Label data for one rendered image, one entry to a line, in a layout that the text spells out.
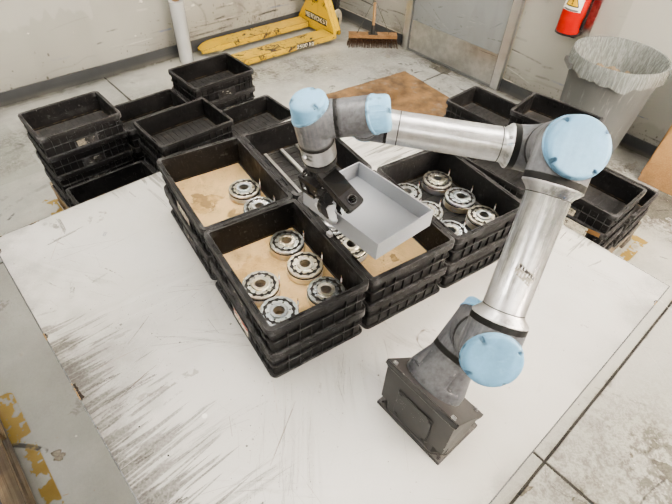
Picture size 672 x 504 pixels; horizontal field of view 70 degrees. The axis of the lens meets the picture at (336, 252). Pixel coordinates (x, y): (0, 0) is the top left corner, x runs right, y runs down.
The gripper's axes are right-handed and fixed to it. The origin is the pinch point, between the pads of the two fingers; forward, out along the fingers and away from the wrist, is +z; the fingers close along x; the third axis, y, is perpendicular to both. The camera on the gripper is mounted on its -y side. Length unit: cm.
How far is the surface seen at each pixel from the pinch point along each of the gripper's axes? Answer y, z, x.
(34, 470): 61, 82, 115
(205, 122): 147, 69, -36
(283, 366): -5.1, 27.4, 31.6
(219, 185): 59, 24, 3
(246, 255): 26.1, 21.3, 16.6
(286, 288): 8.4, 21.4, 16.4
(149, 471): -3, 22, 70
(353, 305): -9.7, 21.1, 8.2
